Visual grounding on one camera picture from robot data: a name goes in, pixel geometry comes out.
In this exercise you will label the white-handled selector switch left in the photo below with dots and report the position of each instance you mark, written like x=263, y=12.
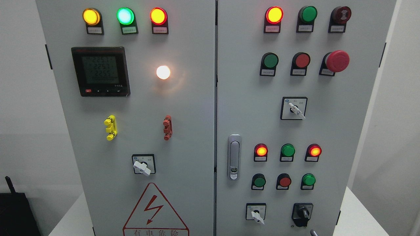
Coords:
x=144, y=164

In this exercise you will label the red-ringed yellow indicator light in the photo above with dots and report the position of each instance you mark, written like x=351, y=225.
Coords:
x=159, y=21

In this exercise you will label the green lit indicator light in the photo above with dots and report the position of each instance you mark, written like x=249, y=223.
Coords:
x=127, y=20

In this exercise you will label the red lit indicator top right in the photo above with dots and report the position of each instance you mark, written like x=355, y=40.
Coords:
x=273, y=19

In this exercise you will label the white-handled selector switch bottom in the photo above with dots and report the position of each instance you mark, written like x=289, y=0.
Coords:
x=255, y=212

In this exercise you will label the black device with antenna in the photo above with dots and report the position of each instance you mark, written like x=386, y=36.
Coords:
x=16, y=217

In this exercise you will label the silver door latch handle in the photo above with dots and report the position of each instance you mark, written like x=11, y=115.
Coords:
x=234, y=156

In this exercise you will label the grey left cabinet door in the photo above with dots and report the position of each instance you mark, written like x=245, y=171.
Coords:
x=184, y=163

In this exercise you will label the green indicator top right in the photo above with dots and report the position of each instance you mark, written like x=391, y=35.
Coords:
x=306, y=18

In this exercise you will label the dark red buzzer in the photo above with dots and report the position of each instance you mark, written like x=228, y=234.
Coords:
x=338, y=19

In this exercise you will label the green push button lower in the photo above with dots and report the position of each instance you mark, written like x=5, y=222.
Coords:
x=258, y=182

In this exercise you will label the red push button lower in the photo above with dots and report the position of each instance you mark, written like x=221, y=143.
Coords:
x=283, y=182

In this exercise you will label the white-handled selector switch upper right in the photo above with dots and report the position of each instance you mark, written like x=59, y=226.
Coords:
x=293, y=108

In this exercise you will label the black knob rotary switch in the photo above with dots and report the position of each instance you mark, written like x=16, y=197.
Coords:
x=301, y=214

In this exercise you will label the red electrical warning triangle sticker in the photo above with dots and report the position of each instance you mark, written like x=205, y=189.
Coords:
x=153, y=215

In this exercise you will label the red indicator lower right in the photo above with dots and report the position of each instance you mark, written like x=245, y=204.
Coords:
x=313, y=153

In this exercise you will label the black digital power meter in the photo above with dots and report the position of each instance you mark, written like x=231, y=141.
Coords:
x=101, y=71

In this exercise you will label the red lit indicator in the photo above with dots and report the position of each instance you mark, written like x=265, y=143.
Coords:
x=260, y=153
x=273, y=19

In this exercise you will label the red lit indicator lower left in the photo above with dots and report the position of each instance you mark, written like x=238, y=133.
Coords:
x=260, y=153

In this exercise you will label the grey right cabinet door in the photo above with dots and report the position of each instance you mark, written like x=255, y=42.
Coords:
x=250, y=105

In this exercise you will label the yellow terminal clip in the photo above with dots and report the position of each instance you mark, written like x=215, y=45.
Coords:
x=111, y=127

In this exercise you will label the green indicator button lower right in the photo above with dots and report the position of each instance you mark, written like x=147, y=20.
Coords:
x=308, y=181

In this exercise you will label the red terminal clip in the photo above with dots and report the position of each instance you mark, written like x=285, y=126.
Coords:
x=168, y=131

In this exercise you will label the white-handled selector switch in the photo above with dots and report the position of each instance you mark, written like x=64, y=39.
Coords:
x=255, y=212
x=293, y=108
x=144, y=164

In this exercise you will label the red push button upper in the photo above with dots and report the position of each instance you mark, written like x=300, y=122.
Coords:
x=300, y=63

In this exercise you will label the yellow indicator light top left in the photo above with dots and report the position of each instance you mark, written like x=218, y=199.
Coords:
x=93, y=20

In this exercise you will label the green push button upper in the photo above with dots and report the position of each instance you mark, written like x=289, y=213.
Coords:
x=269, y=62

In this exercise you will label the red push button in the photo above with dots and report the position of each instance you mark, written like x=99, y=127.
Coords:
x=283, y=182
x=300, y=63

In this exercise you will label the green indicator lower middle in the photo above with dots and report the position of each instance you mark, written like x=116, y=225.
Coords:
x=287, y=153

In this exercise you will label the white glowing lamp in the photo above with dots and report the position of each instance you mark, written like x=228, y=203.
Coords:
x=163, y=72

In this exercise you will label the green push button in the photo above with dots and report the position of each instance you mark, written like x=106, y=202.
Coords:
x=269, y=62
x=258, y=182

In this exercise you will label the grey cabinet door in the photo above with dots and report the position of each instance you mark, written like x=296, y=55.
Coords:
x=184, y=163
x=250, y=105

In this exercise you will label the red emergency stop mushroom button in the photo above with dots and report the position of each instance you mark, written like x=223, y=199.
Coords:
x=334, y=62

